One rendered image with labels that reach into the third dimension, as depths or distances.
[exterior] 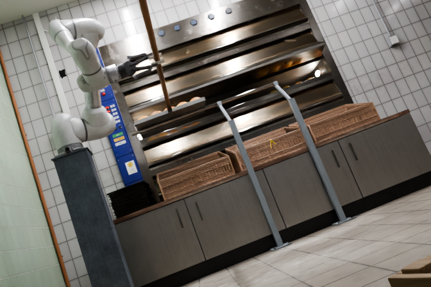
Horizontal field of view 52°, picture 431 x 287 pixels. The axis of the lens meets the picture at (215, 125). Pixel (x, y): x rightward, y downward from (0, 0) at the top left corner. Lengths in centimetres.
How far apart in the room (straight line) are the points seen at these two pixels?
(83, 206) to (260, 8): 247
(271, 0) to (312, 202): 196
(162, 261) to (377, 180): 163
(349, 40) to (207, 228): 219
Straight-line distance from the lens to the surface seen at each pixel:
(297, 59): 406
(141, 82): 396
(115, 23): 421
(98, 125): 290
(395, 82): 432
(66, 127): 285
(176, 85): 393
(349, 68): 421
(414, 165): 359
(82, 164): 276
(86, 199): 273
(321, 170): 328
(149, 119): 331
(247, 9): 424
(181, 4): 424
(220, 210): 319
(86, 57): 221
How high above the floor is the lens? 32
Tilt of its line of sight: 11 degrees up
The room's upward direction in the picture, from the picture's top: 21 degrees counter-clockwise
